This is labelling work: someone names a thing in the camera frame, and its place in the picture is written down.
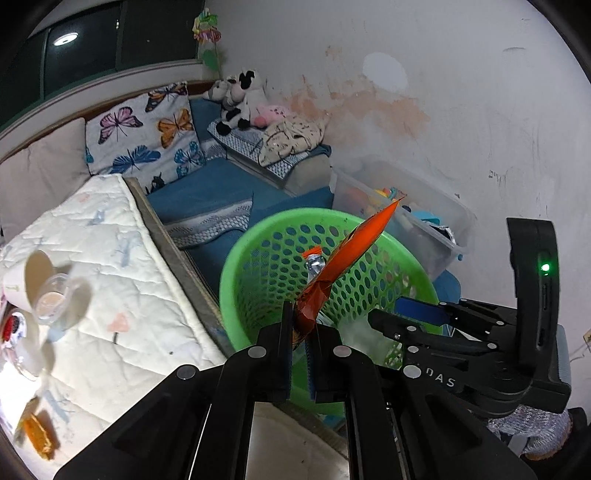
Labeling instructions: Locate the grey plush toy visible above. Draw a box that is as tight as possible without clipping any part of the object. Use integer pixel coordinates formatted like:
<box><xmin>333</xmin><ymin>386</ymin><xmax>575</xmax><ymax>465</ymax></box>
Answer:
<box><xmin>202</xmin><ymin>78</ymin><xmax>241</xmax><ymax>106</ymax></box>

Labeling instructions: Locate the white quilted blanket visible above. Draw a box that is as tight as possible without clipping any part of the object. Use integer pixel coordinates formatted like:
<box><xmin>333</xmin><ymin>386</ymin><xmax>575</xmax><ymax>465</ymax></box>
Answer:
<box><xmin>0</xmin><ymin>174</ymin><xmax>229</xmax><ymax>480</ymax></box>

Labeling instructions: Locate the orange packet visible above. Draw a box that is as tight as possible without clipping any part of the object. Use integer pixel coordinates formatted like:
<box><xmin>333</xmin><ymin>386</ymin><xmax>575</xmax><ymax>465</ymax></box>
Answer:
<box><xmin>19</xmin><ymin>406</ymin><xmax>62</xmax><ymax>461</ymax></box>

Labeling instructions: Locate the grey plain pillow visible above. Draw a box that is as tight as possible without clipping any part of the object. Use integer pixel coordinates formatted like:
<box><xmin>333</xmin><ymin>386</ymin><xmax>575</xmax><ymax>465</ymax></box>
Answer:
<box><xmin>0</xmin><ymin>117</ymin><xmax>93</xmax><ymax>232</ymax></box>

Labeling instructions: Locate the black and white cow plush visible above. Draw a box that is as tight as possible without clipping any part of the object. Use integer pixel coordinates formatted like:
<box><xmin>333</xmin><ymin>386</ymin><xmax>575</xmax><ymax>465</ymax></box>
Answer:
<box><xmin>216</xmin><ymin>69</ymin><xmax>269</xmax><ymax>136</ymax></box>

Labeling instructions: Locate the colourful pinwheel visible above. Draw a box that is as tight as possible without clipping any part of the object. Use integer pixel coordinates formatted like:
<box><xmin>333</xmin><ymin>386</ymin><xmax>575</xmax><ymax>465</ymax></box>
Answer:
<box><xmin>192</xmin><ymin>8</ymin><xmax>225</xmax><ymax>77</ymax></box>

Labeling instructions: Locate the butterfly print pillow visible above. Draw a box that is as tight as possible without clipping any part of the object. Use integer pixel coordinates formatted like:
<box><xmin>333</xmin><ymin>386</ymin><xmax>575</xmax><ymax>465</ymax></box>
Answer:
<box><xmin>84</xmin><ymin>80</ymin><xmax>208</xmax><ymax>195</ymax></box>

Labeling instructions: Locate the clear plastic storage bin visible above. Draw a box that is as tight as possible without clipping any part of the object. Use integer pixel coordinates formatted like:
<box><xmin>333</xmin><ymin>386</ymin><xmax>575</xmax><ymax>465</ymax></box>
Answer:
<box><xmin>330</xmin><ymin>161</ymin><xmax>477</xmax><ymax>280</ymax></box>

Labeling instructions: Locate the green perforated plastic basket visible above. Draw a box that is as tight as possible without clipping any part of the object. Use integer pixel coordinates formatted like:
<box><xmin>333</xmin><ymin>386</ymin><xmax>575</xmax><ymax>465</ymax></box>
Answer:
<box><xmin>219</xmin><ymin>208</ymin><xmax>444</xmax><ymax>416</ymax></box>

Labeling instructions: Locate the white paper cup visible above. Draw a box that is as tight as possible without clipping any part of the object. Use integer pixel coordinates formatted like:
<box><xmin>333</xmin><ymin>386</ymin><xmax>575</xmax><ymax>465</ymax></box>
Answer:
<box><xmin>1</xmin><ymin>249</ymin><xmax>57</xmax><ymax>311</ymax></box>

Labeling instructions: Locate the blue white patterned cloth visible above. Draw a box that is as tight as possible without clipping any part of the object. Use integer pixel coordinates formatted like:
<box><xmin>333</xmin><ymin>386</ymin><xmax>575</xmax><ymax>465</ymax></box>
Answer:
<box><xmin>207</xmin><ymin>119</ymin><xmax>320</xmax><ymax>180</ymax></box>

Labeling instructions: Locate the silver foil wrapper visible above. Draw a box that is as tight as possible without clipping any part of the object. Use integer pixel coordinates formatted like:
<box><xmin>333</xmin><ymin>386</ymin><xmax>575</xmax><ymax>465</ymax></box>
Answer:
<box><xmin>302</xmin><ymin>246</ymin><xmax>328</xmax><ymax>288</ymax></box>

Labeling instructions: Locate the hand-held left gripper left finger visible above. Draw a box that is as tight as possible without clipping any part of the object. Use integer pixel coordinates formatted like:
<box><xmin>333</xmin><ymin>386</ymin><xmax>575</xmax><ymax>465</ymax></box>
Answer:
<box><xmin>53</xmin><ymin>302</ymin><xmax>295</xmax><ymax>480</ymax></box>

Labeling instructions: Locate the cream speckled cloth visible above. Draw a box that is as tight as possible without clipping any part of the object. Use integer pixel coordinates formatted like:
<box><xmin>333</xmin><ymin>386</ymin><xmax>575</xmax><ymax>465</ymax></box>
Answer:
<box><xmin>257</xmin><ymin>115</ymin><xmax>331</xmax><ymax>168</ymax></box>

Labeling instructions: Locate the dark window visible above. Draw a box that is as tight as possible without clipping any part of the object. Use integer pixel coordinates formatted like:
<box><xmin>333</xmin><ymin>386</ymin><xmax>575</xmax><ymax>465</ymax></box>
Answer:
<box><xmin>0</xmin><ymin>0</ymin><xmax>207</xmax><ymax>132</ymax></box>

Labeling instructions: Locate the white berry print lid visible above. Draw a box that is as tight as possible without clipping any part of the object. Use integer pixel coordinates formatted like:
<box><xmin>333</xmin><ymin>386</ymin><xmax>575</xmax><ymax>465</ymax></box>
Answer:
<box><xmin>0</xmin><ymin>311</ymin><xmax>29</xmax><ymax>346</ymax></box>

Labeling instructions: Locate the wooden bed frame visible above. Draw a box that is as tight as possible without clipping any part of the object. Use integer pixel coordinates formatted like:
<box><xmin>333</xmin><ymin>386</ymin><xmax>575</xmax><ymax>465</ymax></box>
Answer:
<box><xmin>124</xmin><ymin>176</ymin><xmax>232</xmax><ymax>358</ymax></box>

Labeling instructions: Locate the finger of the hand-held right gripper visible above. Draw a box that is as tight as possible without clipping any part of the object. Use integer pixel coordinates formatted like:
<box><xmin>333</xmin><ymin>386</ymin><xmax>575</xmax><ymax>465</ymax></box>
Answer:
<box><xmin>396</xmin><ymin>296</ymin><xmax>520</xmax><ymax>344</ymax></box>
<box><xmin>368</xmin><ymin>308</ymin><xmax>518</xmax><ymax>398</ymax></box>

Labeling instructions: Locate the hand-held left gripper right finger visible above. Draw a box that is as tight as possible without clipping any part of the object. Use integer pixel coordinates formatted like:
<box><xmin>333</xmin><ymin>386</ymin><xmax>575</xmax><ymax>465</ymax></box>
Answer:
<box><xmin>307</xmin><ymin>322</ymin><xmax>539</xmax><ymax>480</ymax></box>

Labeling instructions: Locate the clear plastic cup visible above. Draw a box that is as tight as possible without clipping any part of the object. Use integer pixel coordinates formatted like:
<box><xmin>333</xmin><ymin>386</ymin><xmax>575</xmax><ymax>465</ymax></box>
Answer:
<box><xmin>34</xmin><ymin>272</ymin><xmax>93</xmax><ymax>332</ymax></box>

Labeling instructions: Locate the person's right forearm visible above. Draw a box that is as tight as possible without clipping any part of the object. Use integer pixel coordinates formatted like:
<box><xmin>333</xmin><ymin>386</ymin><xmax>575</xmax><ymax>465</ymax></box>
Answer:
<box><xmin>487</xmin><ymin>406</ymin><xmax>580</xmax><ymax>462</ymax></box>

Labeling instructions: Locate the blue white patterned towel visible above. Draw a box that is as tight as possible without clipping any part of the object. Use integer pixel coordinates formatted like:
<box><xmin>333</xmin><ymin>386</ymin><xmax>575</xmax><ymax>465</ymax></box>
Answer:
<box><xmin>163</xmin><ymin>198</ymin><xmax>256</xmax><ymax>251</ymax></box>

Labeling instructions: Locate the orange snack wrapper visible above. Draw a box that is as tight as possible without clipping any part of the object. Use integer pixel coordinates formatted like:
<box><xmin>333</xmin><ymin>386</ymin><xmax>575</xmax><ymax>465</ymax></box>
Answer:
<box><xmin>293</xmin><ymin>196</ymin><xmax>407</xmax><ymax>352</ymax></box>

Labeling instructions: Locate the pink plush toy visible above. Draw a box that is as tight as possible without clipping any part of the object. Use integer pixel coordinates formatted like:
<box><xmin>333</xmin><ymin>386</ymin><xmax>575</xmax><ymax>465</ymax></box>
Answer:
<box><xmin>252</xmin><ymin>104</ymin><xmax>295</xmax><ymax>128</ymax></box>

